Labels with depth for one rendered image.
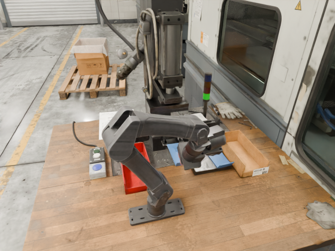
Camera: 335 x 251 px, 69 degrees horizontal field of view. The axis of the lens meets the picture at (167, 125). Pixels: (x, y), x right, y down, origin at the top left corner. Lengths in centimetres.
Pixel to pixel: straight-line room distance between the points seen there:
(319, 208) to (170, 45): 82
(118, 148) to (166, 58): 50
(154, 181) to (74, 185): 42
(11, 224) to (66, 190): 130
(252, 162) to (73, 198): 78
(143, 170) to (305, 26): 97
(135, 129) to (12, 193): 206
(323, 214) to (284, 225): 15
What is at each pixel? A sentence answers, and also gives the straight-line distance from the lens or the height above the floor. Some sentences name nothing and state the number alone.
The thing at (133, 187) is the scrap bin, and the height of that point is 90.
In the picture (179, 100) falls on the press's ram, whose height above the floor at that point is 116.
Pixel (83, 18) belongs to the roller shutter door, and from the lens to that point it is 1027.
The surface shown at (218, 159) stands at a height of 92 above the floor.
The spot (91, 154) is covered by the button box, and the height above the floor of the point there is 93.
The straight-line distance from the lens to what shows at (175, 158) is 101.
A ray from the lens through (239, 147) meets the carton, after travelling 126.
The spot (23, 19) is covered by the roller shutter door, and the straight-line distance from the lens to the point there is 1070.
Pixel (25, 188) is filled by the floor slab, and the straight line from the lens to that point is 258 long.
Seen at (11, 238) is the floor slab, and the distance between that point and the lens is 225.
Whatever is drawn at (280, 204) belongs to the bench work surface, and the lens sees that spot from 105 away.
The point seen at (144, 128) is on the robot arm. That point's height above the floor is 129.
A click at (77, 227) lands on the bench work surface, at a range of 95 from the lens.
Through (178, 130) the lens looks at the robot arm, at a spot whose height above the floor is 126.
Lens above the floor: 164
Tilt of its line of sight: 32 degrees down
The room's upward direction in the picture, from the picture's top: straight up
